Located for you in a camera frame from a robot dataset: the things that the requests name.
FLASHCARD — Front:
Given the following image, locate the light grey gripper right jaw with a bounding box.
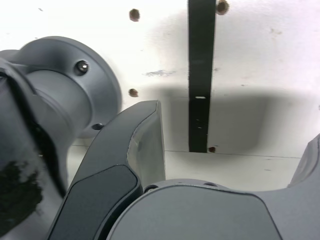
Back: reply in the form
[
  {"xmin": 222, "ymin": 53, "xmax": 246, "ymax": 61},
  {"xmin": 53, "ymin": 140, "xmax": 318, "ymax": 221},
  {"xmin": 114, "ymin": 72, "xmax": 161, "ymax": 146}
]
[{"xmin": 107, "ymin": 133, "xmax": 320, "ymax": 240}]

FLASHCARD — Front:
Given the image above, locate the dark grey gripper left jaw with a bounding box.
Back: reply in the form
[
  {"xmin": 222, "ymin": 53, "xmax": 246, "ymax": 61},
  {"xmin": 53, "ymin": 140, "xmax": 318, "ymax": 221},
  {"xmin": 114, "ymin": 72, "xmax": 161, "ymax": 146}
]
[{"xmin": 46, "ymin": 99, "xmax": 167, "ymax": 240}]

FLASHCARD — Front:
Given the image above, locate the black tape strip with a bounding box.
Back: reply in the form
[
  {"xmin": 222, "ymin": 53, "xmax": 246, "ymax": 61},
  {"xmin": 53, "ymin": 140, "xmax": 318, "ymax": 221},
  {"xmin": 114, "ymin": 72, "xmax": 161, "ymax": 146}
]
[{"xmin": 187, "ymin": 0, "xmax": 216, "ymax": 153}]

